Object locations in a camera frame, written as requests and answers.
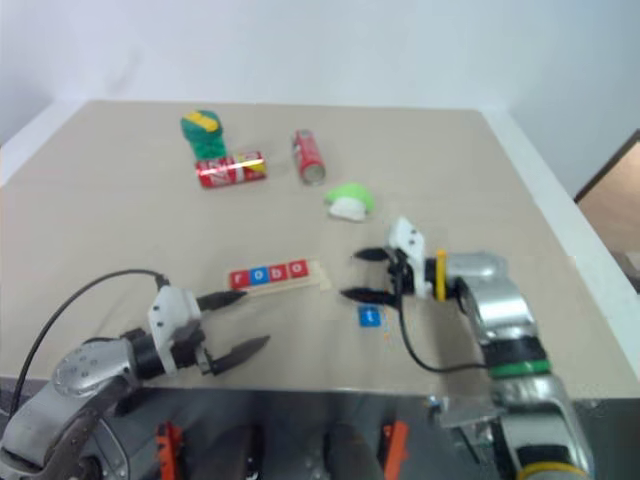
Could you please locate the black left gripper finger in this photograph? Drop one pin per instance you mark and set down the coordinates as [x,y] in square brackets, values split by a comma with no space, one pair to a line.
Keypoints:
[242,351]
[222,299]

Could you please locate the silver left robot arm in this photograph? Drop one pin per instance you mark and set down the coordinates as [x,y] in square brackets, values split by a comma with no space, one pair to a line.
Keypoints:
[82,376]

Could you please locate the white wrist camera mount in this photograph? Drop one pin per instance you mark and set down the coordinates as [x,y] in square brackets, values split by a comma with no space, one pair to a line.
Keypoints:
[407,240]
[168,311]

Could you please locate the long wooden tray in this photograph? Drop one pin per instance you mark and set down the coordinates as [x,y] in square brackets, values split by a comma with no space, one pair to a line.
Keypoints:
[320,277]

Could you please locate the blue letter t block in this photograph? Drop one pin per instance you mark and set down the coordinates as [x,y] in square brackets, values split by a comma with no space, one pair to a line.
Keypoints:
[370,316]

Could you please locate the red can with yellow patch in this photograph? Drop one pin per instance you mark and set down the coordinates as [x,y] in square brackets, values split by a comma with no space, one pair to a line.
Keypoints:
[231,171]

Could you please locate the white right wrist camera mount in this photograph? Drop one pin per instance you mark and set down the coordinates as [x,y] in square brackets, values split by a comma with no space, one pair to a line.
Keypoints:
[407,240]

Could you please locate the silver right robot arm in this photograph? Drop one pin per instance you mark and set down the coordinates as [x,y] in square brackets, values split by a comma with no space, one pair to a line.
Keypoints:
[505,306]

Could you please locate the plain red drink can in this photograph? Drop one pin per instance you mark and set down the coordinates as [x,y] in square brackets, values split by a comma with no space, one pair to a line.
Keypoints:
[308,156]

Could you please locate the orange clamp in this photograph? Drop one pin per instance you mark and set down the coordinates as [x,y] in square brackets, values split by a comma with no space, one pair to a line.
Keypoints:
[395,445]
[168,447]

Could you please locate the red letter r block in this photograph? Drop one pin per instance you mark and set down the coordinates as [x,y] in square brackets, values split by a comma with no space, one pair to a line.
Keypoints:
[239,279]

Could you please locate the red letter b block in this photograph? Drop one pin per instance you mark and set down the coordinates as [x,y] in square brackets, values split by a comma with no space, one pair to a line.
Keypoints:
[278,272]

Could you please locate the red letter o block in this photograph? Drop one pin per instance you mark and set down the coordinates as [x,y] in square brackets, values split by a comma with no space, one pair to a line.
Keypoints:
[298,269]

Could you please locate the grey metal bracket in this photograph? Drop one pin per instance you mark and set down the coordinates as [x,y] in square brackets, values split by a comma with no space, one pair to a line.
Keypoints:
[467,411]

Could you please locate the green and white toy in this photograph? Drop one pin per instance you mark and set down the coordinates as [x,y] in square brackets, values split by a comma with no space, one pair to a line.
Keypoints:
[351,200]

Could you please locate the green and yellow toy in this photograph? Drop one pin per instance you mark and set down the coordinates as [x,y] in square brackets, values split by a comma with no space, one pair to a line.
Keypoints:
[202,132]

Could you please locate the blue letter o block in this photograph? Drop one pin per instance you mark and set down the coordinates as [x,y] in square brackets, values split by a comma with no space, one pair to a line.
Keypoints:
[258,276]

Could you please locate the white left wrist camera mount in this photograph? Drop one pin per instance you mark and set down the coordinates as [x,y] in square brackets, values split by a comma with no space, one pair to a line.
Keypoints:
[168,311]

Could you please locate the brown wooden furniture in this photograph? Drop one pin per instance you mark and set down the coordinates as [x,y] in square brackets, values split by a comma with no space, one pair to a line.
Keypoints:
[615,200]

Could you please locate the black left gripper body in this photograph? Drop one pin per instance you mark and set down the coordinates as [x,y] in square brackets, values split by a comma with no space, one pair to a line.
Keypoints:
[190,345]

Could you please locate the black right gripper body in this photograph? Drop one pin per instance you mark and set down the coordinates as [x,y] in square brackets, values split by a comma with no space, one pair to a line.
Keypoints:
[402,281]

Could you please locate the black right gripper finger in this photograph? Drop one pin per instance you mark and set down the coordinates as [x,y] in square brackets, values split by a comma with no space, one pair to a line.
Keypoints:
[367,295]
[372,254]

